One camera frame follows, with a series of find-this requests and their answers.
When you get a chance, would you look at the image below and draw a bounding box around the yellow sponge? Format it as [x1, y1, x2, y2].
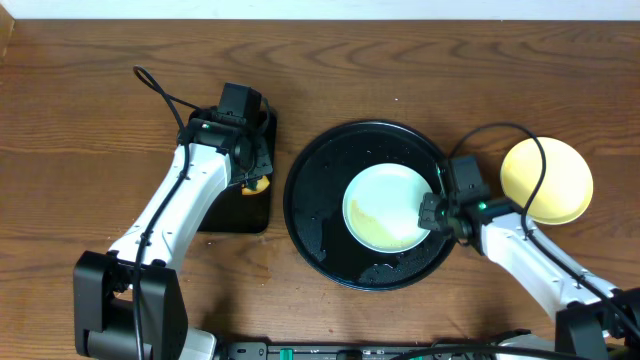
[241, 176, 270, 196]

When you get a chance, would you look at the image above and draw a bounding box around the light green plate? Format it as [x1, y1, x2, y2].
[342, 163, 432, 254]

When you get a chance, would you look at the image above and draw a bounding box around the yellow plate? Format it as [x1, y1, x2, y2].
[500, 137, 593, 225]

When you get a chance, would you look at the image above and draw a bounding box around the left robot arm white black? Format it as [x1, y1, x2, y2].
[73, 118, 275, 360]

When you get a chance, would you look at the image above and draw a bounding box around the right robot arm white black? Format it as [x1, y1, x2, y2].
[418, 193, 639, 359]

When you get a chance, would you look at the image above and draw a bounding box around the black rectangular tray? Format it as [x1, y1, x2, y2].
[187, 107, 277, 233]

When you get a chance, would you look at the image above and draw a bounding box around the black round tray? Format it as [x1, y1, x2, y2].
[283, 120, 454, 291]

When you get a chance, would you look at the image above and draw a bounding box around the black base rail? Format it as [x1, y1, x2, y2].
[213, 342, 578, 360]

